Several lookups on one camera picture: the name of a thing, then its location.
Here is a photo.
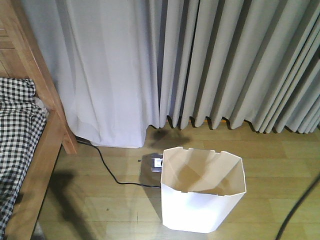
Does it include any white plastic trash bin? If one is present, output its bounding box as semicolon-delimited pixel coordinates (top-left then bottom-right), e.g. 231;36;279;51
160;146;247;233

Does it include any silver floor power outlet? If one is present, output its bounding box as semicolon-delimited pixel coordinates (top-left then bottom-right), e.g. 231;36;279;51
151;157;163;173

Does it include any light grey curtain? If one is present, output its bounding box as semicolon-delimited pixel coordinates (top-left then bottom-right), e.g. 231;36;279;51
22;0;320;148

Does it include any black white checkered bedding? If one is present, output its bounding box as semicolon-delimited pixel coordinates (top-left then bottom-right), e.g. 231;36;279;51
0;77;47;236

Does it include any round grey rug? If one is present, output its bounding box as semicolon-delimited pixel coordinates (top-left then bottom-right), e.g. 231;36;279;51
30;221;46;240

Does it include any black power cord on floor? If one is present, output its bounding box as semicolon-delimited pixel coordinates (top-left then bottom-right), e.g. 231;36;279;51
76;136;162;188

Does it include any wooden bed frame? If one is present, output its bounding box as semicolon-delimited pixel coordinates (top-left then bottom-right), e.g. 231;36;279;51
0;0;78;240

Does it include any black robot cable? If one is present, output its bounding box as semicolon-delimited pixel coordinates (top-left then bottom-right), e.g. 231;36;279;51
274;174;320;240

